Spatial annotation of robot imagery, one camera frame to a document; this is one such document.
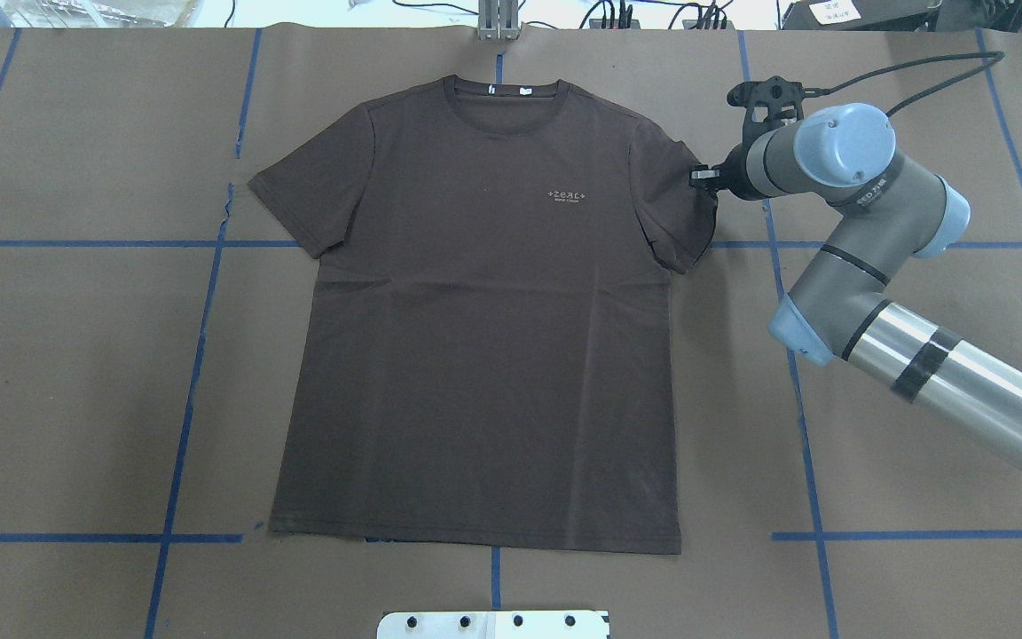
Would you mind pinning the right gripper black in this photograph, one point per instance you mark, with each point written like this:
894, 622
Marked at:
735, 174

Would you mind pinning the dark brown t-shirt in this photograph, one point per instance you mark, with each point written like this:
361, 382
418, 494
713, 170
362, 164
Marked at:
488, 355

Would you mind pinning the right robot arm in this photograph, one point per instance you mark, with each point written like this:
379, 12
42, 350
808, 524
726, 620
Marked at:
891, 209

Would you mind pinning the left grey usb hub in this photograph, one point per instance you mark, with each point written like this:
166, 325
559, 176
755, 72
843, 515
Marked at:
609, 16

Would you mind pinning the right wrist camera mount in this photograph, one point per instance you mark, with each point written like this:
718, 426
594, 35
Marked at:
769, 105

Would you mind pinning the aluminium frame post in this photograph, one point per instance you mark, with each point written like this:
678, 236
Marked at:
498, 20

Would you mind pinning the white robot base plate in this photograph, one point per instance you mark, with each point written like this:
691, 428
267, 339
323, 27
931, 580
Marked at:
495, 624

